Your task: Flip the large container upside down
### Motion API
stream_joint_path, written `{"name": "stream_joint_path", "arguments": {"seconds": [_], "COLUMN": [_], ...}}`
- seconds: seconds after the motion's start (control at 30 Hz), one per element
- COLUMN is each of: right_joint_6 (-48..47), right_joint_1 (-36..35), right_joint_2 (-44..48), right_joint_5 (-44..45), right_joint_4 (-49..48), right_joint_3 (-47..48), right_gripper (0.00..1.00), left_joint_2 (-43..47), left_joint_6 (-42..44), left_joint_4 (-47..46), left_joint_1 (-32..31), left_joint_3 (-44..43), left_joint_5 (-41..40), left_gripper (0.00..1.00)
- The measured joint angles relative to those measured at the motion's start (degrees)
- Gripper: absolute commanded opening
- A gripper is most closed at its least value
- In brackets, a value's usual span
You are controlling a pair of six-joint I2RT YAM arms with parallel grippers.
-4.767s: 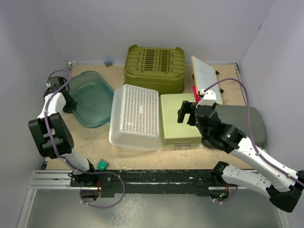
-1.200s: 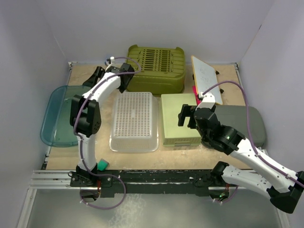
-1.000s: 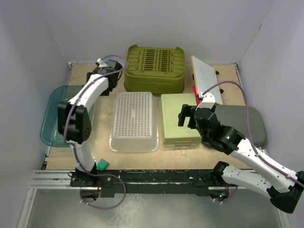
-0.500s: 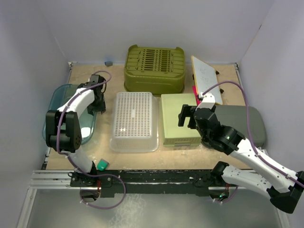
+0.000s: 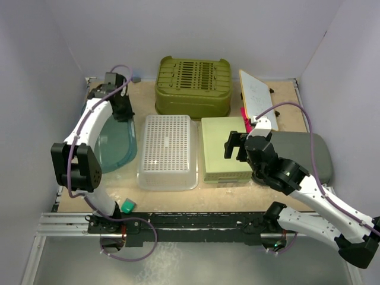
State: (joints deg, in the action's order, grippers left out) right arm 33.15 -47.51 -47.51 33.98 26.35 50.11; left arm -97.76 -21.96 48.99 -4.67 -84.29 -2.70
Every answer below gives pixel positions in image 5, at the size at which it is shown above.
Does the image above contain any pink plastic clip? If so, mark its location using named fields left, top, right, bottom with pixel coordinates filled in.
left=240, top=107, right=252, bottom=132

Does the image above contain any light green plastic basket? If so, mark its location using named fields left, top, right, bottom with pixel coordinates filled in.
left=201, top=117, right=252, bottom=183

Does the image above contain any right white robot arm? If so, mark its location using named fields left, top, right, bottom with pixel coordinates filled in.
left=224, top=131, right=379, bottom=269

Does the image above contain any teal transparent basket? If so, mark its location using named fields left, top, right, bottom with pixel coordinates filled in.
left=91, top=115, right=137, bottom=173

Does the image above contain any large grey plastic tub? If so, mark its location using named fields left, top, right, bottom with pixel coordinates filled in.
left=252, top=130, right=333, bottom=186

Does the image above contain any aluminium frame rail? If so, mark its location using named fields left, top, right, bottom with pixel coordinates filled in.
left=20, top=212, right=102, bottom=285

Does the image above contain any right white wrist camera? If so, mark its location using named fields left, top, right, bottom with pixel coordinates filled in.
left=248, top=116, right=272, bottom=137

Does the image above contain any white board yellow frame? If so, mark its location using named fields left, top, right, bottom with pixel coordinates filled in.
left=239, top=69, right=273, bottom=120

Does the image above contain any white perforated plastic basket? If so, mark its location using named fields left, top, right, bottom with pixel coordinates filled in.
left=137, top=115, right=198, bottom=191

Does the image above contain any small grey blue block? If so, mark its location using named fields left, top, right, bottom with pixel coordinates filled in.
left=132, top=75, right=141, bottom=83

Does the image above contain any teal green sponge block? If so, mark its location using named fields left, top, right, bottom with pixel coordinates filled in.
left=121, top=198, right=136, bottom=214

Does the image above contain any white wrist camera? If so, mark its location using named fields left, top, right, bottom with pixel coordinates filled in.
left=104, top=72, right=126, bottom=88
left=248, top=116, right=272, bottom=137

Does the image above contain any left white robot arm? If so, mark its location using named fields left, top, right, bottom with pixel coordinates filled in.
left=50, top=71, right=137, bottom=233

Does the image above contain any olive green plastic tub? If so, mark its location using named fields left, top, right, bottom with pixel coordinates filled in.
left=154, top=56, right=232, bottom=120

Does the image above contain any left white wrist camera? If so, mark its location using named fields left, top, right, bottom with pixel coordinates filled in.
left=104, top=72, right=126, bottom=88

